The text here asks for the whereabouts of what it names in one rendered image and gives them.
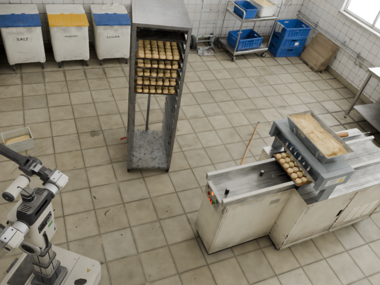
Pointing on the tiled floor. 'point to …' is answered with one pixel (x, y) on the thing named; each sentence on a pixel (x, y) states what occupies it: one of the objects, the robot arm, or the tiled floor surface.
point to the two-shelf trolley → (241, 30)
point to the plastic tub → (18, 139)
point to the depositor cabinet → (307, 217)
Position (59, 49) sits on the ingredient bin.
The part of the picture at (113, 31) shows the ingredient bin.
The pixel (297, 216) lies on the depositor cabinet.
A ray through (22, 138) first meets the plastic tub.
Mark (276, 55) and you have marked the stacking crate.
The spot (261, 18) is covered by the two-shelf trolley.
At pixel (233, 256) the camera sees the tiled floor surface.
